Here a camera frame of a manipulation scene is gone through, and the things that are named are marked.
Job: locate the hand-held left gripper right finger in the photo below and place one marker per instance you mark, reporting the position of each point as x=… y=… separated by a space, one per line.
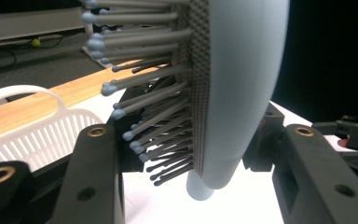
x=320 y=177

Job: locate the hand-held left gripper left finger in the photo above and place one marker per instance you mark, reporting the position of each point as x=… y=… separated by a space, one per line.
x=90 y=174

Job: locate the white plastic basket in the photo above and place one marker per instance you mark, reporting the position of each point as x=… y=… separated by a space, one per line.
x=43 y=137

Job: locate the light blue hairbrush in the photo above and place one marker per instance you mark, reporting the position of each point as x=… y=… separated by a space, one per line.
x=242 y=93

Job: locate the white table cover sheet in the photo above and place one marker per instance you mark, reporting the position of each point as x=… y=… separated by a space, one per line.
x=161 y=205

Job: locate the small yellow ball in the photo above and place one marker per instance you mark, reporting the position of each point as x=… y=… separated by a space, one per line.
x=35 y=42

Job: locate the white metal desk frame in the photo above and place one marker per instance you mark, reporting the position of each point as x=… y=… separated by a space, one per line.
x=28 y=23

